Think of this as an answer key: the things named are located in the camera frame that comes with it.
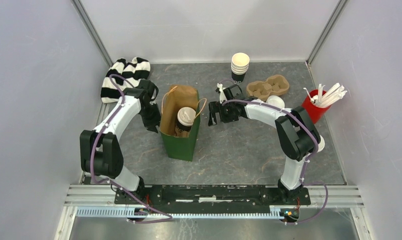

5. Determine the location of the green brown paper bag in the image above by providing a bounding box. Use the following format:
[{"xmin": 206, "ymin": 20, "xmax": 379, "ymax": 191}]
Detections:
[{"xmin": 160, "ymin": 84, "xmax": 207, "ymax": 162}]

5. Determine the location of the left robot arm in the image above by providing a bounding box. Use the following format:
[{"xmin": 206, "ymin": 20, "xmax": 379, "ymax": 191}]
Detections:
[{"xmin": 79, "ymin": 79, "xmax": 161, "ymax": 204}]

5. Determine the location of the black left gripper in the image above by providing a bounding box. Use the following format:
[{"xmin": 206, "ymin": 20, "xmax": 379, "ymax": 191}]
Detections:
[{"xmin": 139, "ymin": 103, "xmax": 164, "ymax": 134}]

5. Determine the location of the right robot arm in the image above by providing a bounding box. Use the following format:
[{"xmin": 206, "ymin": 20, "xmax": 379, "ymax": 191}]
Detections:
[{"xmin": 208, "ymin": 83, "xmax": 321, "ymax": 204}]

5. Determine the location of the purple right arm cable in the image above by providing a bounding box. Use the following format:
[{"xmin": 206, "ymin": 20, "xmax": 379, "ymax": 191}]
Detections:
[{"xmin": 219, "ymin": 78, "xmax": 330, "ymax": 226}]

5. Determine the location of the brown cardboard cup carrier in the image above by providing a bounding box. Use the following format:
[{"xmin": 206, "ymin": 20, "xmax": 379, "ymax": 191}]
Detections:
[{"xmin": 246, "ymin": 74, "xmax": 290, "ymax": 102}]

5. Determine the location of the stack of paper cups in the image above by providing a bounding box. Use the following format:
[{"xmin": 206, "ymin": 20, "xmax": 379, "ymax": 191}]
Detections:
[{"xmin": 231, "ymin": 52, "xmax": 250, "ymax": 84}]

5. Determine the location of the black white striped cloth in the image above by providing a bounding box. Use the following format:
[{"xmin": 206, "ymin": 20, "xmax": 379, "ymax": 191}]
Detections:
[{"xmin": 100, "ymin": 57, "xmax": 151, "ymax": 104}]

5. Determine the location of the white wrapped straws bundle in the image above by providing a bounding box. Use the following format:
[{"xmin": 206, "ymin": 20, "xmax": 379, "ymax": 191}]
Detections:
[{"xmin": 303, "ymin": 83, "xmax": 348, "ymax": 108}]

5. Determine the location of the red cup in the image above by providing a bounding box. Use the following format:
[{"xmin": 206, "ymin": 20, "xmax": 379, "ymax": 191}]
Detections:
[{"xmin": 301, "ymin": 96, "xmax": 331, "ymax": 124}]

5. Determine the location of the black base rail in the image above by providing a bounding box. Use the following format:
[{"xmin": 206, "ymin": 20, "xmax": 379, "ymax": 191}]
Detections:
[{"xmin": 110, "ymin": 181, "xmax": 311, "ymax": 215}]

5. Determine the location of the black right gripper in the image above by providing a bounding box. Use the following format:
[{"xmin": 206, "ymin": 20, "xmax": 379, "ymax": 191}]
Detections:
[{"xmin": 208, "ymin": 100, "xmax": 238, "ymax": 126}]

